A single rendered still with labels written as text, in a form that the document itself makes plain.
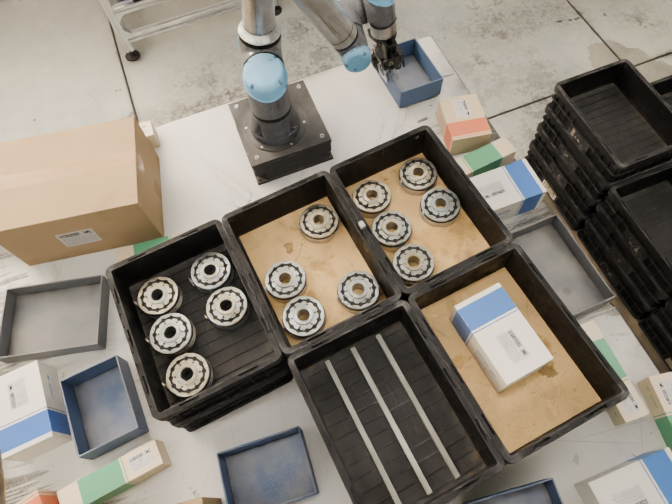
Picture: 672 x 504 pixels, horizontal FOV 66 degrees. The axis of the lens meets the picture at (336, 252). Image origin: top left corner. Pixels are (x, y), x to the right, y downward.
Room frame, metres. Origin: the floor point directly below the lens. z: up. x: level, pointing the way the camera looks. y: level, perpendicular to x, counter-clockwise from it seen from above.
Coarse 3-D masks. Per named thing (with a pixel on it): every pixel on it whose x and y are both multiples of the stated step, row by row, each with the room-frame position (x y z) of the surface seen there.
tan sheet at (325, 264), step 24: (288, 216) 0.72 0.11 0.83; (264, 240) 0.66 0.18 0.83; (288, 240) 0.65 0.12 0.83; (336, 240) 0.63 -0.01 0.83; (264, 264) 0.59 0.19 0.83; (312, 264) 0.57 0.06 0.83; (336, 264) 0.56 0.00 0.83; (360, 264) 0.55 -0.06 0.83; (312, 288) 0.50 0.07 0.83; (336, 288) 0.49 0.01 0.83; (336, 312) 0.43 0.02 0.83; (288, 336) 0.39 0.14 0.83
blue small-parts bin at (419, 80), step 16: (400, 48) 1.35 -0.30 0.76; (416, 48) 1.35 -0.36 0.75; (416, 64) 1.32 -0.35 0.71; (432, 64) 1.25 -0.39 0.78; (384, 80) 1.25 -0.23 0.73; (400, 80) 1.25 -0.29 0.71; (416, 80) 1.25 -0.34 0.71; (432, 80) 1.23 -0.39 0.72; (400, 96) 1.14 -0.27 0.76; (416, 96) 1.15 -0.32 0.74; (432, 96) 1.17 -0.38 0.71
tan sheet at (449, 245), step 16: (384, 176) 0.81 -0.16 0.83; (352, 192) 0.77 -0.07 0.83; (400, 192) 0.75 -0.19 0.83; (400, 208) 0.70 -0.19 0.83; (416, 208) 0.69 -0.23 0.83; (368, 224) 0.66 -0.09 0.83; (416, 224) 0.64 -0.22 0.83; (464, 224) 0.63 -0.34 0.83; (416, 240) 0.60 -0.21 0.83; (432, 240) 0.59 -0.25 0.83; (448, 240) 0.59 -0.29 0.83; (464, 240) 0.58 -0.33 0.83; (480, 240) 0.57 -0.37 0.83; (448, 256) 0.54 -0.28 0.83; (464, 256) 0.54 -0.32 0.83
